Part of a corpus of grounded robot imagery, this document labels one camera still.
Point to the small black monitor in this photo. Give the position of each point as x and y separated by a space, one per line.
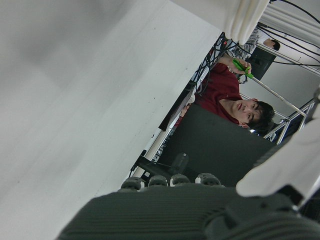
262 62

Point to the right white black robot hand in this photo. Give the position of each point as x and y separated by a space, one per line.
175 215

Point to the person in patterned shirt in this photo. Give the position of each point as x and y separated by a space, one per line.
250 45

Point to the person in red shirt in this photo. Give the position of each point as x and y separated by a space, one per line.
225 85

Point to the large black monitor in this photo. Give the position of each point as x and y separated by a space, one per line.
212 140

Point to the silver metal rod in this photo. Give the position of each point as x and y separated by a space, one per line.
275 93

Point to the green hand tool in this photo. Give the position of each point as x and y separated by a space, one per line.
240 65

